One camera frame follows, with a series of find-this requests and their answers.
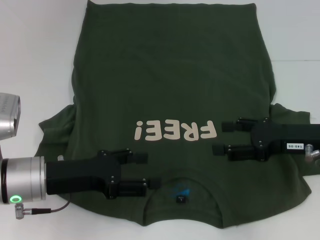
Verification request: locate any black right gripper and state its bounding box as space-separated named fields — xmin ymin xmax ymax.
xmin=212 ymin=116 xmax=320 ymax=162

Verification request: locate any left arm cable with plug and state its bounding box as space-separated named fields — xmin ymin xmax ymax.
xmin=14 ymin=199 xmax=71 ymax=220

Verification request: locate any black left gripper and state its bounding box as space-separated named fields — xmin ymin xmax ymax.
xmin=45 ymin=149 xmax=162 ymax=200

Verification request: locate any dark green FREE t-shirt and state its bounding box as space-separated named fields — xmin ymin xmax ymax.
xmin=34 ymin=0 xmax=320 ymax=222

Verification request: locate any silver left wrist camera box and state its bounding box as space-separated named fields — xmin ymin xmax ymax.
xmin=0 ymin=92 xmax=22 ymax=138

